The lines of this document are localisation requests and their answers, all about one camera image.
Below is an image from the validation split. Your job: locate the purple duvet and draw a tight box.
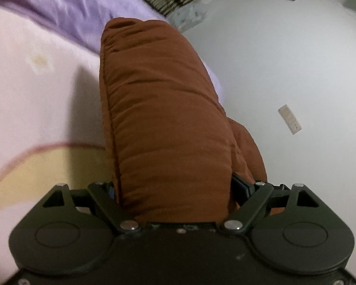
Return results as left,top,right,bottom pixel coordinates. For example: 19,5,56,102
0,0,226,103

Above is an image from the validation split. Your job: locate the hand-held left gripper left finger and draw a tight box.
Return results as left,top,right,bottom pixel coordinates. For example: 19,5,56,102
42,181,142,234

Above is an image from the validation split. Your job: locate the white wall switch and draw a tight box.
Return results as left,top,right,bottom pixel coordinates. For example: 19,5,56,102
278,104,302,135

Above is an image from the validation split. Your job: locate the pink printed blanket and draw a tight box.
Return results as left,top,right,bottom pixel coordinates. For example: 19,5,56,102
0,5,119,216

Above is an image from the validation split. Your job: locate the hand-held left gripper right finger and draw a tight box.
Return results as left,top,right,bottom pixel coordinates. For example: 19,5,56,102
222,173,320,235

